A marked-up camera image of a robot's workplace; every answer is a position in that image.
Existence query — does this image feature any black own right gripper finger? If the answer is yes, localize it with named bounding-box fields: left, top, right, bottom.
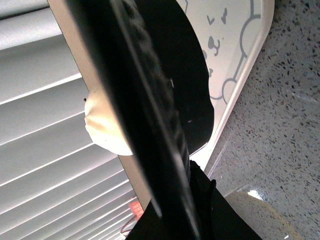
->
left=69, top=0, right=259, bottom=240

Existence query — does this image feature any white steamed bun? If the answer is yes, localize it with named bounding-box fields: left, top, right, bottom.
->
left=84, top=87, right=133, bottom=156

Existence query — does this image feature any beige plate with black rim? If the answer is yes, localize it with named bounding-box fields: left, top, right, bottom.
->
left=49, top=0, right=214, bottom=208

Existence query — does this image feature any cream bear print tray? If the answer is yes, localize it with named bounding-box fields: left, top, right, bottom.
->
left=178, top=0, right=275, bottom=170

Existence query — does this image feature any red object in background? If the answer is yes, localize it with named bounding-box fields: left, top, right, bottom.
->
left=128, top=200, right=144, bottom=220

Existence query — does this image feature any grey pleated curtain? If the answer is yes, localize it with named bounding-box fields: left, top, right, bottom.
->
left=0, top=0, right=137, bottom=240

